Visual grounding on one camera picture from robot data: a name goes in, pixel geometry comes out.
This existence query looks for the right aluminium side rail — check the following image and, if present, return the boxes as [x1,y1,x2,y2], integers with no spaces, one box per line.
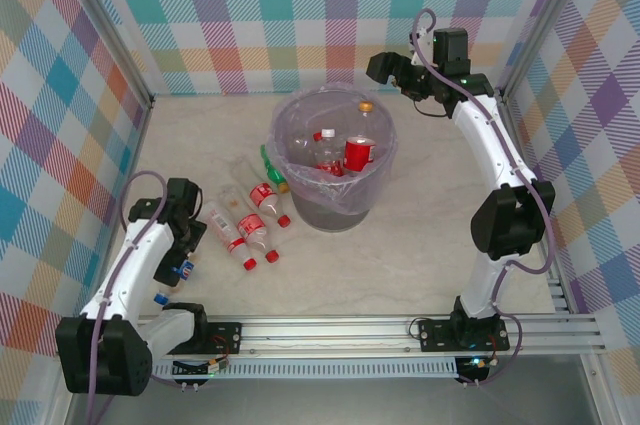
[494,92,576,316]

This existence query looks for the green bottle with orange cap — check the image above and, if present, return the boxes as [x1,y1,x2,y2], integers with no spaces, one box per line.
[258,144,291,195]

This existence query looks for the clear bottle with barcode label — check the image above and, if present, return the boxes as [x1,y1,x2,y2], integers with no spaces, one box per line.
[203,201,236,241]

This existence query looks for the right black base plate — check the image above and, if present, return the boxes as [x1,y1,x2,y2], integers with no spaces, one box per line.
[417,317,511,354]

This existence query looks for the long aluminium mounting rail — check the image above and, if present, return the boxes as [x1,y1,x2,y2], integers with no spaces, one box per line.
[53,313,607,361]

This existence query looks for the right small controller board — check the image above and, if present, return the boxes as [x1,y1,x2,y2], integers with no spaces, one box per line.
[455,354,501,389]

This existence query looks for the right aluminium frame post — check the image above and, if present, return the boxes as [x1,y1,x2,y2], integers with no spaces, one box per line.
[497,0,596,104]

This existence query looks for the clear bottle with brown residue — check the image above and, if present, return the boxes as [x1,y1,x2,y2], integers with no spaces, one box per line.
[221,183,247,216]

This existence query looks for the left aluminium side rail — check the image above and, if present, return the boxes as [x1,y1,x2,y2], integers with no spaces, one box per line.
[87,97,156,321]

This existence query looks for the small controller board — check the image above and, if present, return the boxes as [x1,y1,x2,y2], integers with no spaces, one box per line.
[171,357,232,394]
[455,354,501,389]

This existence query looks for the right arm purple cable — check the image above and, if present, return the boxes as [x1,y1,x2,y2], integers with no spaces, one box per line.
[412,8,555,389]

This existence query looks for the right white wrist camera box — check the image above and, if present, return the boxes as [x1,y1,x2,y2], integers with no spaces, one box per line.
[408,23,434,66]

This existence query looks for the aluminium side rail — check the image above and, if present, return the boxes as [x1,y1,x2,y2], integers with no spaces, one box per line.
[87,97,156,321]
[494,92,576,316]

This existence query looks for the aluminium frame post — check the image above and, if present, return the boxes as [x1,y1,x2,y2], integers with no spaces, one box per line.
[52,0,155,109]
[497,0,596,104]

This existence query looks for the grey round bin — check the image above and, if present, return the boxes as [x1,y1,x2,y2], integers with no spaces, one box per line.
[267,86,400,232]

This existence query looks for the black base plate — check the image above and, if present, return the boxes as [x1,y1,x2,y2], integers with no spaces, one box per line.
[417,317,511,354]
[152,322,244,356]

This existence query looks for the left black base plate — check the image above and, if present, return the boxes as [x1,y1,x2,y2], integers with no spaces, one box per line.
[152,322,244,356]

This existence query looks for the blue-label bottle with blue cap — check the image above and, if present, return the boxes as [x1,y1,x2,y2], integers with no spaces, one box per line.
[153,258,198,307]

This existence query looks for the left aluminium frame post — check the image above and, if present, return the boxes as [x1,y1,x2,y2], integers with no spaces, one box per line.
[52,0,155,109]

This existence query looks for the left small controller board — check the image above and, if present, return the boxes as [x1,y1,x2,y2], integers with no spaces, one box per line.
[171,357,232,394]

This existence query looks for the white slotted cable duct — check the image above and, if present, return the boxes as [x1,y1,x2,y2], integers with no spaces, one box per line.
[79,357,459,380]

